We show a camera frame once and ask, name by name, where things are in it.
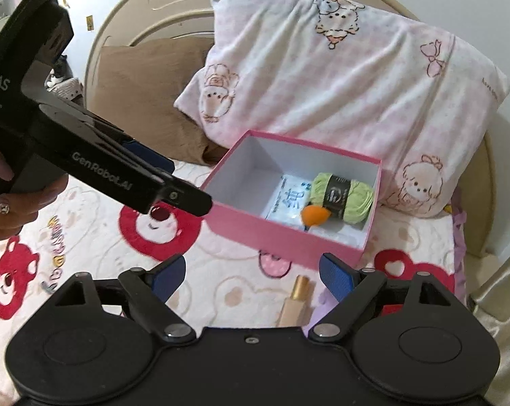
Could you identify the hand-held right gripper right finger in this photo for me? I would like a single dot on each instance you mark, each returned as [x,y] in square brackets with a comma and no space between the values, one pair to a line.
[337,277]

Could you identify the purple cloth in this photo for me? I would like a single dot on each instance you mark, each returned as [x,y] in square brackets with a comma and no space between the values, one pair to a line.
[460,220]

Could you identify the blue tissue packet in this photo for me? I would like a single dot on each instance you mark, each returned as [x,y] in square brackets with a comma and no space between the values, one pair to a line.
[286,203]

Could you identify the pink storage box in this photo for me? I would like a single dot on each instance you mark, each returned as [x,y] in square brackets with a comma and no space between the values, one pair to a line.
[246,224]

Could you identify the purple plush toy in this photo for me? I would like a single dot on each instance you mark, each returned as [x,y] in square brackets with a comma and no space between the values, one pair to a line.
[316,319]

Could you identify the green yarn ball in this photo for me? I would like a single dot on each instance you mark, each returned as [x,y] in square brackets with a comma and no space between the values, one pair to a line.
[360,203]

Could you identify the cloth-covered cabinet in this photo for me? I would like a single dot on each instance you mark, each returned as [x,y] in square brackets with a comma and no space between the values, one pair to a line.
[68,89]

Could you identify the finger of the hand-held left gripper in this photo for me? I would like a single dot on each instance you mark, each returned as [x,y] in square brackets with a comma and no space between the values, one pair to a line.
[151,156]
[187,198]

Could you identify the orange makeup sponge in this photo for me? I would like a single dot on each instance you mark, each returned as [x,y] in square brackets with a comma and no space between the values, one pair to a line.
[314,216]

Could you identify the gold-capped foundation bottle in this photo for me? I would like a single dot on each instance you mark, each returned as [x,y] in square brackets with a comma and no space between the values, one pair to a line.
[295,304]

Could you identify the grey cat plush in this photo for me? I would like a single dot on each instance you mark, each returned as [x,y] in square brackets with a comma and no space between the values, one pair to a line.
[60,70]

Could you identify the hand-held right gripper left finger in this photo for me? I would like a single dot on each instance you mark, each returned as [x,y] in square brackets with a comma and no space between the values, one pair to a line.
[170,273]

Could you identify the person's left hand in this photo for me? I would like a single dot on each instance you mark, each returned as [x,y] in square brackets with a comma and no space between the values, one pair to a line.
[22,213]

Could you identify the pink printed pillow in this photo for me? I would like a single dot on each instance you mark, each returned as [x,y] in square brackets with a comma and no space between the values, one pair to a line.
[322,93]

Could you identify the bear printed blanket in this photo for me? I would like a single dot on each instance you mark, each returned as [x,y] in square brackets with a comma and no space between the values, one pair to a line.
[90,237]

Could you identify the beige headboard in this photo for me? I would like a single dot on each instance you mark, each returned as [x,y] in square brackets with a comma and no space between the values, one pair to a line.
[174,0]

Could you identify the brown pillow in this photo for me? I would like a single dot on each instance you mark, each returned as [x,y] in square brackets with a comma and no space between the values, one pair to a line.
[145,93]

